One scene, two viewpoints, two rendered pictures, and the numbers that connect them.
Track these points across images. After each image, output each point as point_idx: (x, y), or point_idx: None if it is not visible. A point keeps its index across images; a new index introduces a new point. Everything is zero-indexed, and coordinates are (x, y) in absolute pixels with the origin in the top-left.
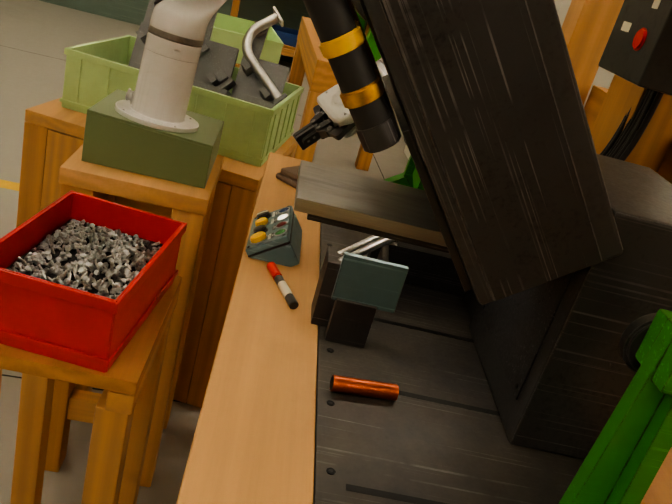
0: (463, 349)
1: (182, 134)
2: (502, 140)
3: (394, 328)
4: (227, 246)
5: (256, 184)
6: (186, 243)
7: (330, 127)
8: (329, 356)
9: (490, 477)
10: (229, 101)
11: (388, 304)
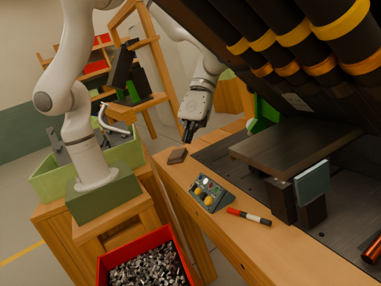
0: (348, 176)
1: (116, 178)
2: None
3: None
4: (157, 204)
5: (152, 172)
6: (153, 222)
7: (197, 123)
8: (327, 239)
9: None
10: (115, 148)
11: (327, 185)
